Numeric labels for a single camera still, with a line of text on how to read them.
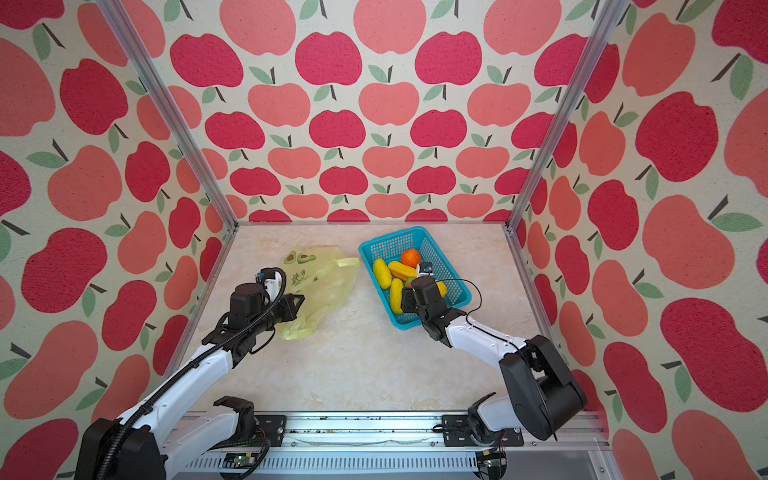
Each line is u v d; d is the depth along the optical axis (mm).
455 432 733
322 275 966
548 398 426
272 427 745
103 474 379
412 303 808
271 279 743
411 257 1043
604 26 712
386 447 733
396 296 954
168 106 862
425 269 799
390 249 1077
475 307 672
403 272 1016
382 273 1008
